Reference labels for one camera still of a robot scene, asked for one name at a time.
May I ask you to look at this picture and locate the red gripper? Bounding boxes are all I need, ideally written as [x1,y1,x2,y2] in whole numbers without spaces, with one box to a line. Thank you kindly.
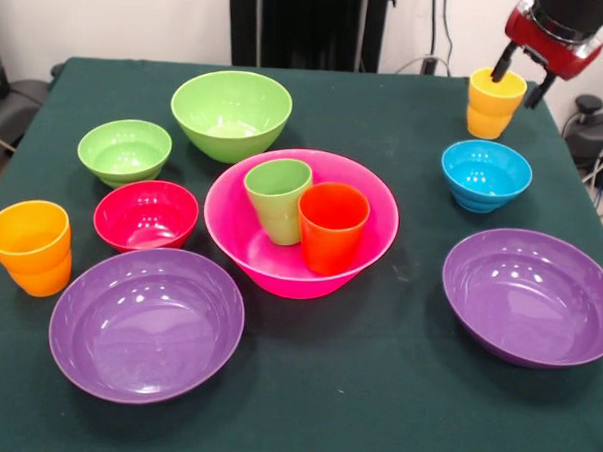
[488,0,603,113]

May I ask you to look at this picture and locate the yellow cup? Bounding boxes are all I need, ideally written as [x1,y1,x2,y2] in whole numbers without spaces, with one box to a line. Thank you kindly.
[465,65,530,143]

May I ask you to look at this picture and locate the red cup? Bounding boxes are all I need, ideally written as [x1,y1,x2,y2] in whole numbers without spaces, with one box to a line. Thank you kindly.
[293,180,373,278]

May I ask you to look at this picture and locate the green cup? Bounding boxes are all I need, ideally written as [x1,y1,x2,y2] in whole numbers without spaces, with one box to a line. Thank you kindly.
[240,155,315,248]

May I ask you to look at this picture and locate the large pink bowl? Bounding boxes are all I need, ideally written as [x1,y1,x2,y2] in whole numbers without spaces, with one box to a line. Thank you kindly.
[199,144,404,305]

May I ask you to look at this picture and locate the purple bowl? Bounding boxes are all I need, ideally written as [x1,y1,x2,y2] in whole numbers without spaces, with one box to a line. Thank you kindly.
[45,242,249,411]
[438,224,603,372]

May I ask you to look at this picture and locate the black floor stand base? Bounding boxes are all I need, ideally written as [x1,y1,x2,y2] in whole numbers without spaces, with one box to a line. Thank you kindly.
[559,92,603,168]
[0,76,53,149]

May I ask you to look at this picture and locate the blue bowl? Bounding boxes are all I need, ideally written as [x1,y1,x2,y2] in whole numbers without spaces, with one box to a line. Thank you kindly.
[437,137,535,216]

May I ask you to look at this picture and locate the large green bowl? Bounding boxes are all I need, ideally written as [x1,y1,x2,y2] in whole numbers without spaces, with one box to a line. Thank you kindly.
[167,67,295,167]

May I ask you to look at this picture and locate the dark green tablecloth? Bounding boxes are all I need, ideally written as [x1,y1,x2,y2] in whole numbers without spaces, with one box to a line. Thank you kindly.
[0,53,603,452]

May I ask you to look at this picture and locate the small red bowl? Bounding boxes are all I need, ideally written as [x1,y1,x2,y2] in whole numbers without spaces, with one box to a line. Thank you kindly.
[91,177,202,258]

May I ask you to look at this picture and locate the small green bowl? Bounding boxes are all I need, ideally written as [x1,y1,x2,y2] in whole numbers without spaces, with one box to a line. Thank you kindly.
[75,116,175,192]

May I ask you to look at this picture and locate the orange cup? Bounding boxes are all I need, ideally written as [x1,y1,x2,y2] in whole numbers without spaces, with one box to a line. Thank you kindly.
[0,198,76,300]

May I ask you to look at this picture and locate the black hanging cable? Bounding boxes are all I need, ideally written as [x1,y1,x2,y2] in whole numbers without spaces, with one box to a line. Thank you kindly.
[395,0,457,78]

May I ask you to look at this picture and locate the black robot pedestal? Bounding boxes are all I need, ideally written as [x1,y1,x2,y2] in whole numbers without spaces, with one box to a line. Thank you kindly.
[216,0,397,75]

